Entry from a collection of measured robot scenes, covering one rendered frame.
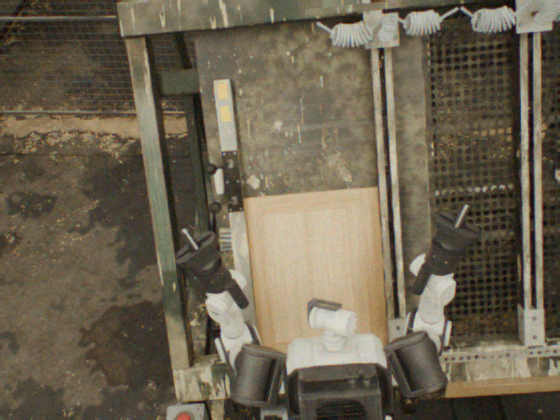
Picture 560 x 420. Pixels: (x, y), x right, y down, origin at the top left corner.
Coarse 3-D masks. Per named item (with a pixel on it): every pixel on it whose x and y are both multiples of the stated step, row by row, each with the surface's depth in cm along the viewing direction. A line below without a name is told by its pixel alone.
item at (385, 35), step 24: (384, 24) 193; (384, 48) 209; (384, 72) 212; (384, 96) 216; (384, 120) 214; (384, 144) 219; (384, 168) 217; (384, 192) 219; (384, 216) 221; (384, 240) 222; (384, 264) 225; (384, 288) 230
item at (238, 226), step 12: (216, 84) 216; (228, 84) 215; (216, 96) 216; (228, 96) 216; (228, 132) 219; (228, 144) 220; (240, 168) 224; (240, 216) 225; (240, 228) 226; (240, 240) 227; (240, 252) 228; (240, 264) 229; (252, 288) 231; (252, 300) 232; (252, 312) 232; (252, 324) 233
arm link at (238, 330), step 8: (240, 312) 206; (240, 320) 206; (248, 320) 216; (224, 328) 207; (232, 328) 206; (240, 328) 208; (248, 328) 214; (224, 336) 212; (232, 336) 209; (240, 336) 212; (248, 336) 212; (224, 344) 211; (232, 344) 211
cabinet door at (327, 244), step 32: (320, 192) 225; (352, 192) 224; (256, 224) 228; (288, 224) 228; (320, 224) 227; (352, 224) 227; (256, 256) 230; (288, 256) 230; (320, 256) 230; (352, 256) 230; (256, 288) 233; (288, 288) 233; (320, 288) 233; (352, 288) 232; (256, 320) 235; (288, 320) 235; (384, 320) 234
